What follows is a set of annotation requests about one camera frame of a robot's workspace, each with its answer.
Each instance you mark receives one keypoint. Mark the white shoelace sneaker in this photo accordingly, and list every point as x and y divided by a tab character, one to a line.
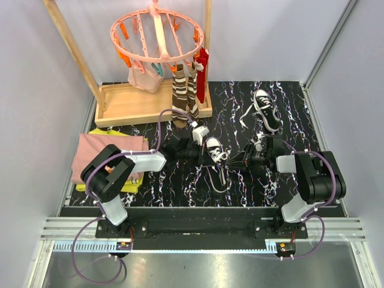
252	111
218	155

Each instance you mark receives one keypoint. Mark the aluminium rail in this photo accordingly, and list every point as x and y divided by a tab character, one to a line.
81	235

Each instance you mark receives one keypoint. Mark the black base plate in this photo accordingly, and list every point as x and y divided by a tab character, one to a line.
198	225

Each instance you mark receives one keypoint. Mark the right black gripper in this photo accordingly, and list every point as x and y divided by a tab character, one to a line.
243	159

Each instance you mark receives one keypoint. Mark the pink cloth hanging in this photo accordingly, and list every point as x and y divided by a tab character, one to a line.
148	81

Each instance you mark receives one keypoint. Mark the brown striped sock right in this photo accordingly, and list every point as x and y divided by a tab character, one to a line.
192	92

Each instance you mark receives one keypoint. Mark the pink round clip hanger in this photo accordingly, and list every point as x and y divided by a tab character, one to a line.
160	17

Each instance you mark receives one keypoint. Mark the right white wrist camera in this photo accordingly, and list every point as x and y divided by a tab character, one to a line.
257	141

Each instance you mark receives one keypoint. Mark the black marble pattern mat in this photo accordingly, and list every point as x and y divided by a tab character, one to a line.
183	184

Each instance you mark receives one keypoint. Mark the black sneaker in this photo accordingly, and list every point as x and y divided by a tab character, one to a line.
261	95
216	171

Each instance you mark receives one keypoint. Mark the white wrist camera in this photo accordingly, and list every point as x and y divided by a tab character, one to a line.
199	133
257	141

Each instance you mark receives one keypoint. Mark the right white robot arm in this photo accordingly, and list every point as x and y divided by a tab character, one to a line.
318	175

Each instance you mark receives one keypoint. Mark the wooden rack frame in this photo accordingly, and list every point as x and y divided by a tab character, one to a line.
121	103

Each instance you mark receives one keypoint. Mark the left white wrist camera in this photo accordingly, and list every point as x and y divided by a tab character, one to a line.
199	133

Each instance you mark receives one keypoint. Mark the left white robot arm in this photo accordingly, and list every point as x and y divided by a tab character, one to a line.
107	173

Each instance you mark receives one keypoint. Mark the pink folded t-shirt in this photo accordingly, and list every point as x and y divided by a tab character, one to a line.
90	145

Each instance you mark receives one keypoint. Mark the brown striped sock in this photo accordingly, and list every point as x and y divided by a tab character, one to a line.
179	96
192	92

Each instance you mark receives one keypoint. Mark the red sock hanging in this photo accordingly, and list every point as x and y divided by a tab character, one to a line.
202	61

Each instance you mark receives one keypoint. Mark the brown striped sock left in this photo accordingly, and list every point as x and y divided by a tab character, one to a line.
179	96

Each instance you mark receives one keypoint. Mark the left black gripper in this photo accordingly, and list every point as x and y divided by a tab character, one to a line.
198	149

